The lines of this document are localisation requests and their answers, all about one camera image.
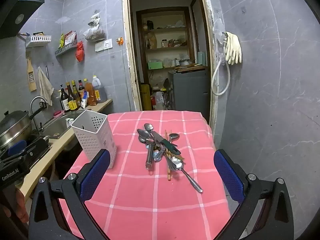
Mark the white wall rack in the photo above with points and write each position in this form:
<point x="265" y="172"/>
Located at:
<point x="38" y="40"/>

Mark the orange wall hook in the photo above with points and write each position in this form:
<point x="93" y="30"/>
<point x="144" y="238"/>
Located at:
<point x="120" y="41"/>

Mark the chrome faucet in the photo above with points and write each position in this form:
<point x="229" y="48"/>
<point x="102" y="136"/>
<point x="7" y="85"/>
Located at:
<point x="35" y="101"/>

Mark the cream rubber gloves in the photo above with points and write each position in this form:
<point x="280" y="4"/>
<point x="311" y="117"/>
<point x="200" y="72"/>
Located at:
<point x="233" y="47"/>

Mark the worn door frame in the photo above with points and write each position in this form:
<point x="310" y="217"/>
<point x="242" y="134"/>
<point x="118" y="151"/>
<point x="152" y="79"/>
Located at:
<point x="126" y="55"/>

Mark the yellow gas cylinder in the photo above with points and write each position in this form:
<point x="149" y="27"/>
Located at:
<point x="146" y="97"/>

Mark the metal pot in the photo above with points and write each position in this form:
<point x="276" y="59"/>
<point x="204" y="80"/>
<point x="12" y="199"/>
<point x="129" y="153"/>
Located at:
<point x="185" y="62"/>

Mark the brown paper bag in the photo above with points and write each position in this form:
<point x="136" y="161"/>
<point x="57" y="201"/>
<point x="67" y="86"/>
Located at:
<point x="151" y="41"/>

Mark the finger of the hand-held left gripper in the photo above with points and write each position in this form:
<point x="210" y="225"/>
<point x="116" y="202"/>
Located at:
<point x="17" y="147"/>
<point x="37" y="145"/>

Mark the black range hood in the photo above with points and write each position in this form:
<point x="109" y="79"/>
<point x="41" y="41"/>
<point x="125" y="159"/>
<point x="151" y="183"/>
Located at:
<point x="17" y="12"/>

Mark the yellow snack packet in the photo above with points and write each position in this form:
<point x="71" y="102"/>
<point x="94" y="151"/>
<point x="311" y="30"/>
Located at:
<point x="61" y="41"/>

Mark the white wall switch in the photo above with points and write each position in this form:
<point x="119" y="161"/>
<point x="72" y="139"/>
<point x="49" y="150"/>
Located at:
<point x="99" y="47"/>

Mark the row of condiment bottles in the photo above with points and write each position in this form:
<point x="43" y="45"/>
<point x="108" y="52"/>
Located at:
<point x="87" y="93"/>

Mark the white plastic jug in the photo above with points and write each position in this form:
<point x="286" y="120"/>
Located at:
<point x="160" y="101"/>

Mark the pink sponge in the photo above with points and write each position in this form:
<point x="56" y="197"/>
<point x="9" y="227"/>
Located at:
<point x="58" y="113"/>

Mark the red snack packets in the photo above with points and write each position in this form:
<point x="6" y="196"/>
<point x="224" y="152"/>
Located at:
<point x="70" y="38"/>

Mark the steel sink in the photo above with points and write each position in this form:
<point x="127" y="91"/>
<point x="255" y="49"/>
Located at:
<point x="56" y="127"/>

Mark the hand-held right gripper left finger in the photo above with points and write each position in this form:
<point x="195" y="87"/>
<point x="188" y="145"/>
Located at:
<point x="95" y="177"/>

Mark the person's left hand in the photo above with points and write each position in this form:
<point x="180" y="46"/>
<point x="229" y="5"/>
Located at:
<point x="22" y="206"/>

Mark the grey cabinet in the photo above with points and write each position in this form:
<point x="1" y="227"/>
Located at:
<point x="191" y="92"/>

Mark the metal fork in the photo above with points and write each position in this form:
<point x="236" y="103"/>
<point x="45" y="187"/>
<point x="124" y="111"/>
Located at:
<point x="170" y="164"/>

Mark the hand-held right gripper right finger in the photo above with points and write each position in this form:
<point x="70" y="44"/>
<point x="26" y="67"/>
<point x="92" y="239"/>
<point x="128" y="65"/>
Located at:
<point x="228" y="177"/>

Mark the grey wall rack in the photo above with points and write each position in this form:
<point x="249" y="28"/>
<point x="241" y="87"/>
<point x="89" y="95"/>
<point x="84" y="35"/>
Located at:
<point x="65" y="50"/>

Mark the wooden cutting board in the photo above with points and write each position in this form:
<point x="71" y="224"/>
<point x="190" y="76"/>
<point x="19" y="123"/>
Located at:
<point x="191" y="68"/>

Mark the clear plastic wall bag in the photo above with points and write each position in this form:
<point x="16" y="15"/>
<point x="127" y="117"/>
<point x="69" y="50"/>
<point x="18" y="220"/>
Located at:
<point x="219" y="35"/>

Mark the beige hanging towel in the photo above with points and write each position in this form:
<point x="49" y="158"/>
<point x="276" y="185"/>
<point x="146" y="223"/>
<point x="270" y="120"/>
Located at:
<point x="45" y="87"/>

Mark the pink checked tablecloth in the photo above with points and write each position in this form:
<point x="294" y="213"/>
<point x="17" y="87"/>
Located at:
<point x="140" y="192"/>

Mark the wooden hanging board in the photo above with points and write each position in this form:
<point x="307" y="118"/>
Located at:
<point x="31" y="76"/>

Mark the green box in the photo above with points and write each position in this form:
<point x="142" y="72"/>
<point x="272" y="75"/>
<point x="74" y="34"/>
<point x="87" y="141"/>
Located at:
<point x="155" y="65"/>

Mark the red plastic bag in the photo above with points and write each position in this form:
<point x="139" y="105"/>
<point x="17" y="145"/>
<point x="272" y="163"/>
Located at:
<point x="79" y="52"/>

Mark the wooden shelf unit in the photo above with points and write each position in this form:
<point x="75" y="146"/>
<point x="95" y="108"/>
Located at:
<point x="165" y="30"/>

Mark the wooden chopstick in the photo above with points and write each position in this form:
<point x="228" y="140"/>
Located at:
<point x="169" y="173"/>
<point x="166" y="155"/>

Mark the wok with lid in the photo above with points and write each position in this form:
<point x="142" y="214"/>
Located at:
<point x="15" y="127"/>

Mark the hanging clear plastic bag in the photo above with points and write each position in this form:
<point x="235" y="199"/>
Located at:
<point x="94" y="33"/>

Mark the beige kitchen counter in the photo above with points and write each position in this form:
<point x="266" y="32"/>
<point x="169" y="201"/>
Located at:
<point x="41" y="170"/>

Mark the white perforated utensil holder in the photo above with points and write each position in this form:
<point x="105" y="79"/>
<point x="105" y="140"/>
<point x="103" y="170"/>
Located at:
<point x="93" y="137"/>

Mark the white wall socket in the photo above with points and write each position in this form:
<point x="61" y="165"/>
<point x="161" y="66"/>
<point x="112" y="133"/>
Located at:
<point x="108" y="44"/>

